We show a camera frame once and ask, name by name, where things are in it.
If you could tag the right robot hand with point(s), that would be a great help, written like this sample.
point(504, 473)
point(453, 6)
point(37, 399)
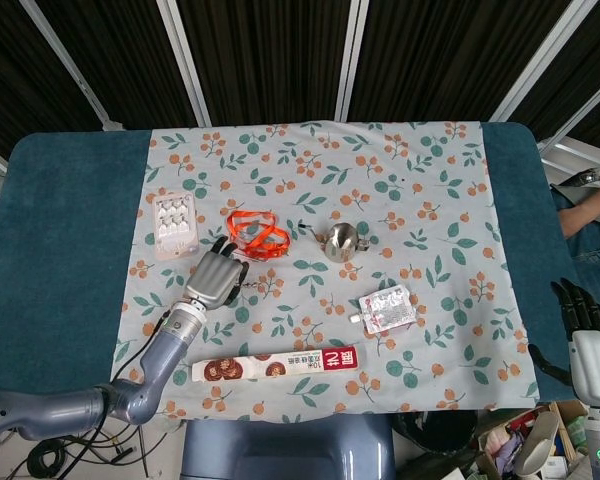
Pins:
point(597, 365)

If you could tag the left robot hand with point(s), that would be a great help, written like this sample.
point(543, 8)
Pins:
point(215, 280)

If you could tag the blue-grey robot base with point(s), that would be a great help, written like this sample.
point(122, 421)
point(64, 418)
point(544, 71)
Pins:
point(290, 450)

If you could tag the person's forearm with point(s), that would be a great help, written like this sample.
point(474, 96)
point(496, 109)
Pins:
point(590, 210)

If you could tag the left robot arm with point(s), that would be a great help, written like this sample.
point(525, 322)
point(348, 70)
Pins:
point(150, 375)

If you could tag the silver pill blister pack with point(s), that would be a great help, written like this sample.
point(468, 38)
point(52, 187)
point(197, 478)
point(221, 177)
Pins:
point(176, 227)

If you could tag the white slipper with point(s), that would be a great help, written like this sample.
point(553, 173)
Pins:
point(537, 440)

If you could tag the baking paper box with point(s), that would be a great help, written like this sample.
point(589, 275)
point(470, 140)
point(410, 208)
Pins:
point(280, 365)

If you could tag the floral print tablecloth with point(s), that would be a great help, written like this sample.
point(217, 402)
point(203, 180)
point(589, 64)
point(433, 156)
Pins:
point(330, 320)

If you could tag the cardboard box of clutter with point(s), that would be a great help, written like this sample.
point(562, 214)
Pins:
point(500, 445)

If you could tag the teal table cover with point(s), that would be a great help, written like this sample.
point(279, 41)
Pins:
point(55, 225)

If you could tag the white spout pouch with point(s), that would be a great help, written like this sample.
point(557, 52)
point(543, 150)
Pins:
point(387, 310)

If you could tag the black bin bag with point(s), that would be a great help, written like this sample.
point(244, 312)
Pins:
point(435, 432)

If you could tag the white aluminium partition post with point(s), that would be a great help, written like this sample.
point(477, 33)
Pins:
point(185, 60)
point(350, 60)
point(65, 52)
point(537, 60)
point(580, 113)

